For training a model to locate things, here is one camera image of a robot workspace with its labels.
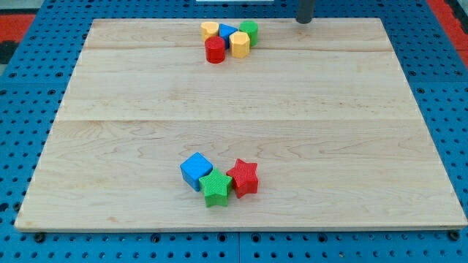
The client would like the wooden board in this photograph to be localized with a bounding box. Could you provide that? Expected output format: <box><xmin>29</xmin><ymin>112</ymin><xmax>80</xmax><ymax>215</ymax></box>
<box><xmin>15</xmin><ymin>18</ymin><xmax>467</xmax><ymax>232</ymax></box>

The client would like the red star block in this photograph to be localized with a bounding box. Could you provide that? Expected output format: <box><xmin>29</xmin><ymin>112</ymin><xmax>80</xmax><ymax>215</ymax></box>
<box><xmin>226</xmin><ymin>159</ymin><xmax>259</xmax><ymax>199</ymax></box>

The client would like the blue cube block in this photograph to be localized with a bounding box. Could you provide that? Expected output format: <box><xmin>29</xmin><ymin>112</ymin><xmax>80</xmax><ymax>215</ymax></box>
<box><xmin>180</xmin><ymin>152</ymin><xmax>213</xmax><ymax>191</ymax></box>

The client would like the green star block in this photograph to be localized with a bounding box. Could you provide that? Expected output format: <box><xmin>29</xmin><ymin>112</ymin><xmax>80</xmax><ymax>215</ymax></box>
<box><xmin>199</xmin><ymin>167</ymin><xmax>233</xmax><ymax>207</ymax></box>

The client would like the red cylinder block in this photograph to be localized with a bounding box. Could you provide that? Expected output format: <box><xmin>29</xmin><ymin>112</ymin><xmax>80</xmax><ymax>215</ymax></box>
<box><xmin>205</xmin><ymin>36</ymin><xmax>225</xmax><ymax>64</ymax></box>

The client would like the yellow octagon block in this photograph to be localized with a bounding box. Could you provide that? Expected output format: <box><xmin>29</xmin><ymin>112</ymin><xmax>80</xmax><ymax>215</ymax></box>
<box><xmin>229</xmin><ymin>31</ymin><xmax>250</xmax><ymax>58</ymax></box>

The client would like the blue triangle block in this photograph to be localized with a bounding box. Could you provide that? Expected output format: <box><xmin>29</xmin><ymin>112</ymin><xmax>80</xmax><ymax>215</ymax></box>
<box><xmin>219</xmin><ymin>23</ymin><xmax>238</xmax><ymax>50</ymax></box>

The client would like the green cylinder block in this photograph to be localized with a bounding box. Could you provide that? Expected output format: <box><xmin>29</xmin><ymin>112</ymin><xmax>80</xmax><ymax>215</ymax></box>
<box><xmin>239</xmin><ymin>20</ymin><xmax>259</xmax><ymax>47</ymax></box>

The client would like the yellow heart block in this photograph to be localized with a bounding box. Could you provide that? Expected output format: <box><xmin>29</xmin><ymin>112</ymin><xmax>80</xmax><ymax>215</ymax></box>
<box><xmin>200</xmin><ymin>21</ymin><xmax>219</xmax><ymax>42</ymax></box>

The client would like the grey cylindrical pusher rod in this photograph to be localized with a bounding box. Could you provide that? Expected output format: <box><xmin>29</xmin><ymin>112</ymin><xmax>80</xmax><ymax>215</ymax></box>
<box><xmin>295</xmin><ymin>0</ymin><xmax>316</xmax><ymax>24</ymax></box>

